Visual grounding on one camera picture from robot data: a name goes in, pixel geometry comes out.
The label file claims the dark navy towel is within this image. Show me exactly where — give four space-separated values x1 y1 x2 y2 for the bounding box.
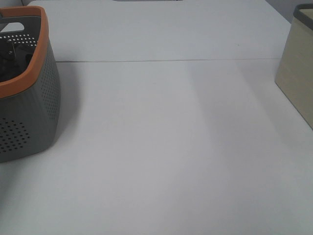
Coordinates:
0 43 35 82

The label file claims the beige fabric storage box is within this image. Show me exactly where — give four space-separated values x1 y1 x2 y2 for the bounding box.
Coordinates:
275 3 313 127

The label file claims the grey basket with orange rim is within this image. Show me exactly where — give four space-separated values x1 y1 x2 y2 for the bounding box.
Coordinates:
0 6 61 162

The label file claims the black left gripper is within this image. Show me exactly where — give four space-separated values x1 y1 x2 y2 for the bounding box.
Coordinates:
0 42 16 59

